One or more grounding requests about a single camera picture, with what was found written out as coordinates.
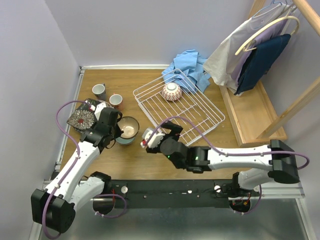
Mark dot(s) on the dark brown bowl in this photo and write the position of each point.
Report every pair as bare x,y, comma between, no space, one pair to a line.
129,127

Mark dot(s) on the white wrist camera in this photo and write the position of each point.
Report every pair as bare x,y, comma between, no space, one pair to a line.
98,109
151,141

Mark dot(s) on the pink mug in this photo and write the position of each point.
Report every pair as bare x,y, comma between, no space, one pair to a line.
116,100

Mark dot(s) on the black square plate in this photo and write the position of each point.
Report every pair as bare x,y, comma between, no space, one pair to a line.
83,118

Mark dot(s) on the light green ribbed bowl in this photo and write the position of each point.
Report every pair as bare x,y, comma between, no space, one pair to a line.
124,141

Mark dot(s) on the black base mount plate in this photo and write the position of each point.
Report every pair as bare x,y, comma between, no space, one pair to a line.
168,194

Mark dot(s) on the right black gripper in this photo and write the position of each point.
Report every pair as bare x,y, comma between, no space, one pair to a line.
175,130

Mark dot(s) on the grey mug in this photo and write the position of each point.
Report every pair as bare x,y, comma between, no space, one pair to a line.
99,90

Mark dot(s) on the wooden clothes rack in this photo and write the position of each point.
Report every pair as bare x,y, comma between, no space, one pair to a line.
285,104

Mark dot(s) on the white t-shirt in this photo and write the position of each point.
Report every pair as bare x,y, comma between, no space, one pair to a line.
224,66

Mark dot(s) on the red white patterned bowl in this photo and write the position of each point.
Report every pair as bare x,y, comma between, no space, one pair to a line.
171,91

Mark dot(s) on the navy blue garment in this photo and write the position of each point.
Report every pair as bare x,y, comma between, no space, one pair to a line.
260,61

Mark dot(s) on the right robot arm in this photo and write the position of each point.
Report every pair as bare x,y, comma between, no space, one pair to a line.
274,161

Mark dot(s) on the blue wire hanger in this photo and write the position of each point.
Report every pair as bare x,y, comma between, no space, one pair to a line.
267,14

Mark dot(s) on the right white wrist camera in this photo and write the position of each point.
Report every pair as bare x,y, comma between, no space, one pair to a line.
151,141

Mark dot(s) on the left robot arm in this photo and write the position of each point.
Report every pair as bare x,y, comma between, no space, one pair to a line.
55,207

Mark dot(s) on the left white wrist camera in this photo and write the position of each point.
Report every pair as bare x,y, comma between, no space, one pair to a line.
98,109

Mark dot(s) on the grey clothes hanger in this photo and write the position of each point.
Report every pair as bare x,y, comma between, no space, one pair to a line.
289,8

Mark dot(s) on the light blue cloth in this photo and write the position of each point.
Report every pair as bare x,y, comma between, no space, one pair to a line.
187,71

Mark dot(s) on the white wire dish rack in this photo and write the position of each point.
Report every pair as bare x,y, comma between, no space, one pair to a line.
193,109

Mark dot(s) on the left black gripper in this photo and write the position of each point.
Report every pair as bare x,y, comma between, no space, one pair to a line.
111,120

